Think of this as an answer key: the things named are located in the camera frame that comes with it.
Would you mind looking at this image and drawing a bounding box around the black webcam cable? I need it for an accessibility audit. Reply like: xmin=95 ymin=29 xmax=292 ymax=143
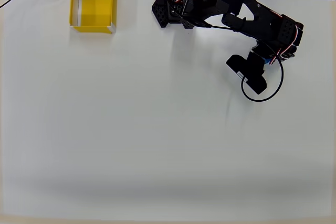
xmin=173 ymin=6 xmax=285 ymax=102

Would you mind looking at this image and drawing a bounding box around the yellow paper box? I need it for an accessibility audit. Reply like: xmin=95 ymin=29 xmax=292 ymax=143
xmin=69 ymin=0 xmax=118 ymax=35

